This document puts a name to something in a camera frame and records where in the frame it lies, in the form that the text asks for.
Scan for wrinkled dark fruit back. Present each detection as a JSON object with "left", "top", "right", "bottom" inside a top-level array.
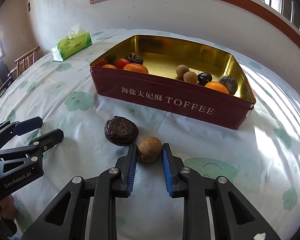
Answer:
[{"left": 104, "top": 116, "right": 139, "bottom": 146}]

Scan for wrinkled dark fruit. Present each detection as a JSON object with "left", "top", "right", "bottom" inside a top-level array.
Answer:
[
  {"left": 218, "top": 76, "right": 238, "bottom": 95},
  {"left": 125, "top": 52, "right": 144, "bottom": 65},
  {"left": 104, "top": 116, "right": 139, "bottom": 146}
]

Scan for brown longan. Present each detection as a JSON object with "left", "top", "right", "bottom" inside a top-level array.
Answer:
[
  {"left": 138, "top": 137, "right": 162, "bottom": 163},
  {"left": 183, "top": 71, "right": 198, "bottom": 84},
  {"left": 175, "top": 64, "right": 190, "bottom": 78}
]

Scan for blemished mandarin orange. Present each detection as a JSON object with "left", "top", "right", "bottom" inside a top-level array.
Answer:
[{"left": 102, "top": 64, "right": 117, "bottom": 69}]

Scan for red cherry tomato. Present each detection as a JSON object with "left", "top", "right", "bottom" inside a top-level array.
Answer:
[{"left": 114, "top": 59, "right": 130, "bottom": 69}]

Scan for large front mandarin orange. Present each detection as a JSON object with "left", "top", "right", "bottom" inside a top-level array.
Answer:
[{"left": 122, "top": 63, "right": 149, "bottom": 74}]

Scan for small orange kumquat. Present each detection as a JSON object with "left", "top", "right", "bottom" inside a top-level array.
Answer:
[{"left": 205, "top": 81, "right": 229, "bottom": 94}]

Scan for dark purple plum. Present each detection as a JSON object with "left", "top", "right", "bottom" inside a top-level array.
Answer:
[{"left": 197, "top": 72, "right": 212, "bottom": 86}]

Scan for person left hand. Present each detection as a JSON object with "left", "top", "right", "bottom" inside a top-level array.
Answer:
[{"left": 0, "top": 194, "right": 17, "bottom": 220}]

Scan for cloud pattern tablecloth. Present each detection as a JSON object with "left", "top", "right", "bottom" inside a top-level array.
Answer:
[{"left": 0, "top": 29, "right": 300, "bottom": 239}]

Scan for wooden chair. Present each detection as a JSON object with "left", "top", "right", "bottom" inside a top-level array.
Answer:
[{"left": 7, "top": 46, "right": 40, "bottom": 78}]

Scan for green tissue pack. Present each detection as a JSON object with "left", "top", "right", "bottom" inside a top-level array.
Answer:
[{"left": 51, "top": 24, "right": 93, "bottom": 62}]

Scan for red toffee tin box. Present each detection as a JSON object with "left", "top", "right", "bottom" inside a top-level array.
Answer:
[{"left": 90, "top": 35, "right": 256, "bottom": 129}]

